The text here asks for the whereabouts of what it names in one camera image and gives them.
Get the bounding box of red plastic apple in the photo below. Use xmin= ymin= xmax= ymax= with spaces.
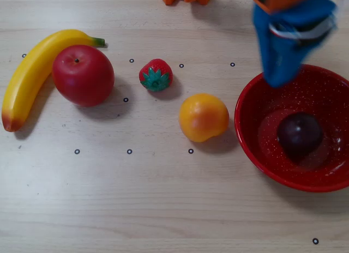
xmin=51 ymin=44 xmax=116 ymax=108

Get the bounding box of red plastic strawberry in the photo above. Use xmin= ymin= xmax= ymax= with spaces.
xmin=139 ymin=58 xmax=174 ymax=93

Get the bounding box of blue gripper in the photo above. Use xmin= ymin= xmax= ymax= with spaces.
xmin=251 ymin=0 xmax=339 ymax=89

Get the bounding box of red speckled bowl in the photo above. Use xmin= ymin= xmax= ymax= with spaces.
xmin=234 ymin=63 xmax=349 ymax=193

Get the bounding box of red black white servo cable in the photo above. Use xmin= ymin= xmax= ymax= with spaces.
xmin=268 ymin=19 xmax=337 ymax=42

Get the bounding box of yellow plastic banana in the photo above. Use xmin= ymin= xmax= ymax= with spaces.
xmin=1 ymin=29 xmax=106 ymax=133

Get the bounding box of dark purple plastic plum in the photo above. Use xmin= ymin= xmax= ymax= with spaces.
xmin=276 ymin=112 xmax=324 ymax=163

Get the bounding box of orange plastic peach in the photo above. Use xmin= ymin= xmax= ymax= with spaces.
xmin=178 ymin=93 xmax=230 ymax=143

